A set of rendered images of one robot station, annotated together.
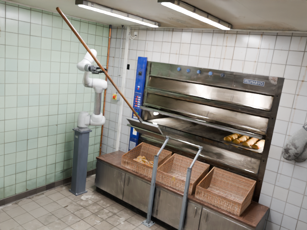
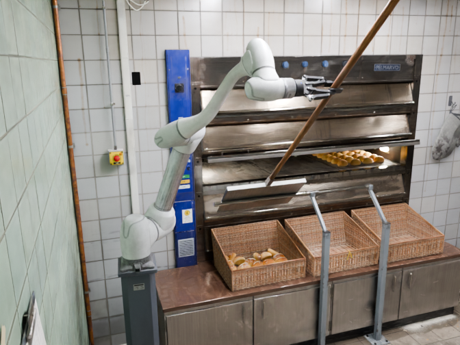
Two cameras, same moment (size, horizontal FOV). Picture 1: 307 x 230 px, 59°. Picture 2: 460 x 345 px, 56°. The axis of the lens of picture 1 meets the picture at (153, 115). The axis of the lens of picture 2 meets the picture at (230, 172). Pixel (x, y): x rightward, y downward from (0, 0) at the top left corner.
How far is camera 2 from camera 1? 3.26 m
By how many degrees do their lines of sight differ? 52
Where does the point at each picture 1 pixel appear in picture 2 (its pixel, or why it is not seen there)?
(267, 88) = (403, 73)
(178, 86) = not seen: hidden behind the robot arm
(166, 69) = not seen: hidden behind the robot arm
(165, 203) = (344, 300)
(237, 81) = (365, 70)
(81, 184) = not seen: outside the picture
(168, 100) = (250, 129)
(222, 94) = (347, 95)
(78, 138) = (149, 287)
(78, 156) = (154, 331)
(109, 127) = (103, 235)
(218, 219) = (424, 272)
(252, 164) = (395, 183)
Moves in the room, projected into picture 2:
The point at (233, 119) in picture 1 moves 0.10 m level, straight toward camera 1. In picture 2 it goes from (367, 129) to (378, 130)
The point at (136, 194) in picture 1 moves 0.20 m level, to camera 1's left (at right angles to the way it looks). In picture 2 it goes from (285, 322) to (270, 336)
